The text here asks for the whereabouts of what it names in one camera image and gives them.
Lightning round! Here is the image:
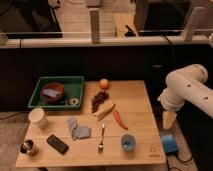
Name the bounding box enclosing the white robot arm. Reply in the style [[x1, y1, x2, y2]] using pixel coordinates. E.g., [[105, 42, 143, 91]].
[[157, 64, 213, 129]]

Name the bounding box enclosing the wooden table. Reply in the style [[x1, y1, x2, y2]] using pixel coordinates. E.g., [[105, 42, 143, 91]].
[[16, 80, 166, 168]]

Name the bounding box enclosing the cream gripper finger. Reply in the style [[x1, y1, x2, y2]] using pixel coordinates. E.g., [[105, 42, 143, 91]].
[[163, 111, 177, 129]]

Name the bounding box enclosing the red chili pepper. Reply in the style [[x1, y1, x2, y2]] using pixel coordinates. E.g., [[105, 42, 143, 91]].
[[113, 110, 128, 130]]

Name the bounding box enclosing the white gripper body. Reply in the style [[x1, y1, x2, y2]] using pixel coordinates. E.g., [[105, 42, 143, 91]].
[[157, 89, 183, 112]]

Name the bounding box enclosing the orange apple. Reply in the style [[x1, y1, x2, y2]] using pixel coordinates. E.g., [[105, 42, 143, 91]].
[[99, 79, 110, 90]]

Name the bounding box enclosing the blue device on floor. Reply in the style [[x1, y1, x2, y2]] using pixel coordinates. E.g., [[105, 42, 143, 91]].
[[161, 134, 179, 154]]

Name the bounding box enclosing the blue folded cloth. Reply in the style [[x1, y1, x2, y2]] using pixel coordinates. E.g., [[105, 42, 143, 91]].
[[67, 117, 92, 141]]

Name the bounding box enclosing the tape roll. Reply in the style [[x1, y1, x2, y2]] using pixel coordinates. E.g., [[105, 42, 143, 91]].
[[68, 98, 80, 106]]

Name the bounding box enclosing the purple grapes bunch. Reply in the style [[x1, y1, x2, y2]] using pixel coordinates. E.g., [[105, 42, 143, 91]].
[[91, 91, 109, 113]]

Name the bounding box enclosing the white paper cup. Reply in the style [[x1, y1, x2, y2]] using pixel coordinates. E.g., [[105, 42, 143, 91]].
[[28, 108, 48, 129]]

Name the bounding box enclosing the silver metal mug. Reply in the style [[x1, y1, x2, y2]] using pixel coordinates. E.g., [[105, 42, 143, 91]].
[[19, 139, 38, 156]]

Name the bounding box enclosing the blue small cup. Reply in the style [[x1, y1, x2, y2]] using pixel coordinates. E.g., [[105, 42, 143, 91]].
[[121, 134, 136, 152]]

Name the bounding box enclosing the red bowl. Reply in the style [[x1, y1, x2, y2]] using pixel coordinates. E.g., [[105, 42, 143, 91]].
[[40, 82, 64, 103]]

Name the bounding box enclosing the green plastic tray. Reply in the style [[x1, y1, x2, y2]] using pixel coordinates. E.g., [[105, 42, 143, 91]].
[[28, 76, 84, 111]]

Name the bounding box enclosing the silver fork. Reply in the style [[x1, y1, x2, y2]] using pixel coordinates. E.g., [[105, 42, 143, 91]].
[[98, 123, 106, 154]]

